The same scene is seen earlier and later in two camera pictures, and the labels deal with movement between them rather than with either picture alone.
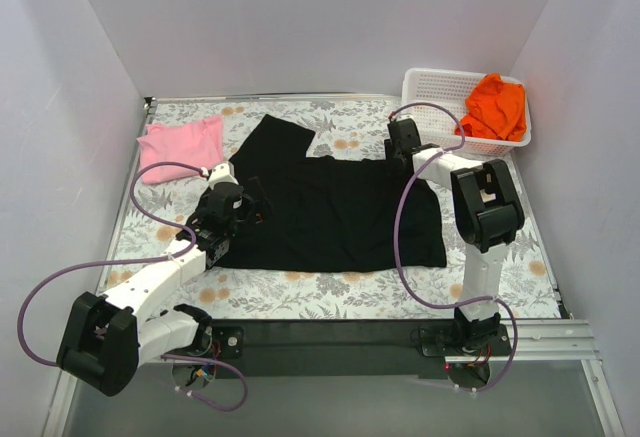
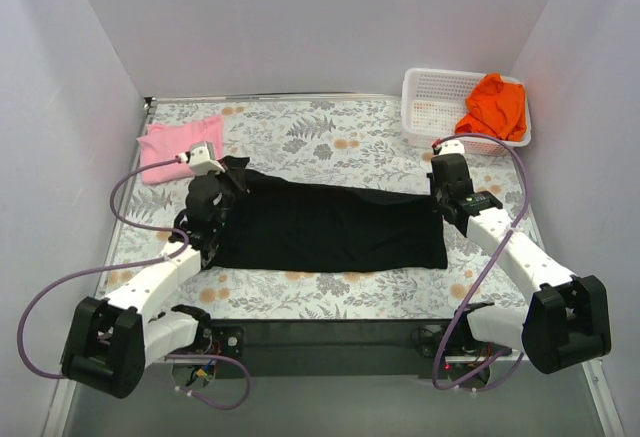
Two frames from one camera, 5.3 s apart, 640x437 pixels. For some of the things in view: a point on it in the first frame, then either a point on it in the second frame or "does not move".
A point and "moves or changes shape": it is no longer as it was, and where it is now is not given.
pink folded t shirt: x=199 y=143 does not move
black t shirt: x=329 y=214 moves or changes shape
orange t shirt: x=495 y=109 does not move
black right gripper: x=395 y=152 → x=441 y=195
